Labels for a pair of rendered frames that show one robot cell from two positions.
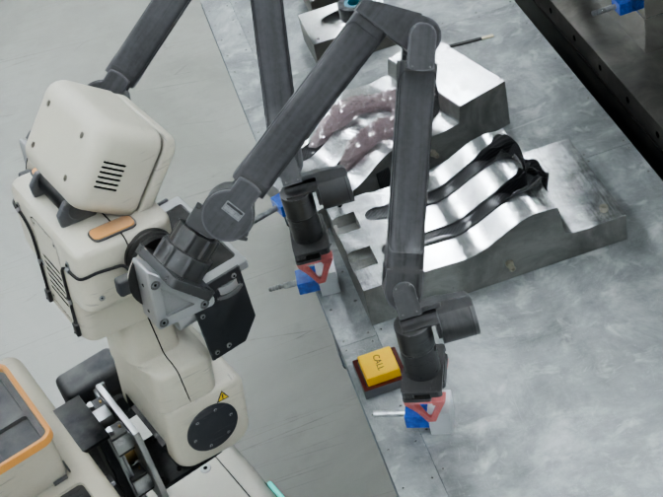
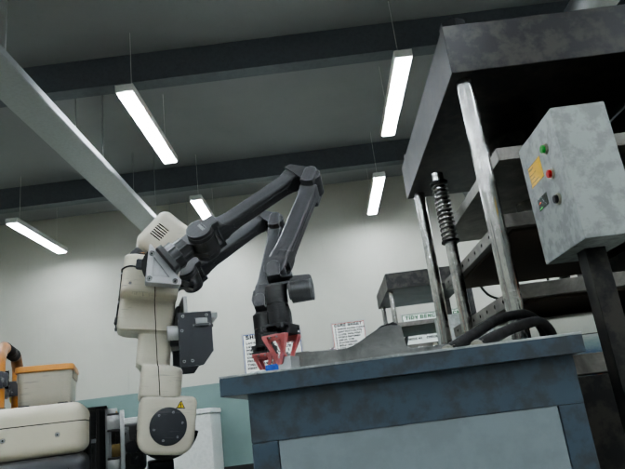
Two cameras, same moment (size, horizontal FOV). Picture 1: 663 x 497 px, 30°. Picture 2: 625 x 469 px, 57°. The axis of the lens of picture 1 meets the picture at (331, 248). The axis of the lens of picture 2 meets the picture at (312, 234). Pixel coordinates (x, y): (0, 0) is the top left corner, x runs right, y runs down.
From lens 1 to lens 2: 1.71 m
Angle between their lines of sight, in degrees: 58
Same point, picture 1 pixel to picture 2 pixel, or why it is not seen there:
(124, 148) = (170, 221)
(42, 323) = not seen: outside the picture
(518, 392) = not seen: hidden behind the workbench
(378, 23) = (293, 170)
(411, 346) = (271, 293)
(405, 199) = (287, 231)
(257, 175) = (220, 219)
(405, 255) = (279, 250)
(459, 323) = (299, 283)
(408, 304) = (273, 269)
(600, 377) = not seen: hidden behind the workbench
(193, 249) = (178, 245)
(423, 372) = (276, 315)
